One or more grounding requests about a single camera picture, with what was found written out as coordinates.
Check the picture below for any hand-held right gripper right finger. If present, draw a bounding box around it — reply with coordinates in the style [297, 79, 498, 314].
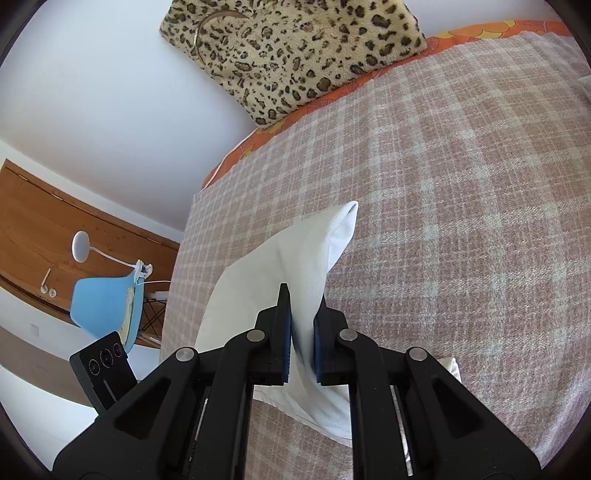
[313, 296, 540, 480]

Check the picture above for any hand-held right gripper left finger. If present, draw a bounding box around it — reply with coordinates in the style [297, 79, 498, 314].
[52, 283, 293, 480]

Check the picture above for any white camisole top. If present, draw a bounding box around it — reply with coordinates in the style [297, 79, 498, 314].
[194, 200, 462, 448]

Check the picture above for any light blue chair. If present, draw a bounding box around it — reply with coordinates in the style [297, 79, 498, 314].
[71, 272, 162, 356]

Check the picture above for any white clip-on lamp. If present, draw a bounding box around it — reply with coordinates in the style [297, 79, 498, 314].
[71, 230, 154, 283]

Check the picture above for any wooden door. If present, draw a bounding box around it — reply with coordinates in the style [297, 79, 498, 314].
[0, 158, 181, 329]

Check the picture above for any orange floral bed sheet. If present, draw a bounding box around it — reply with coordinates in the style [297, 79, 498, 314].
[201, 18, 573, 192]

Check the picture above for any leopard print pillow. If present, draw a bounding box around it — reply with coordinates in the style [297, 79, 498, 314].
[159, 0, 428, 128]

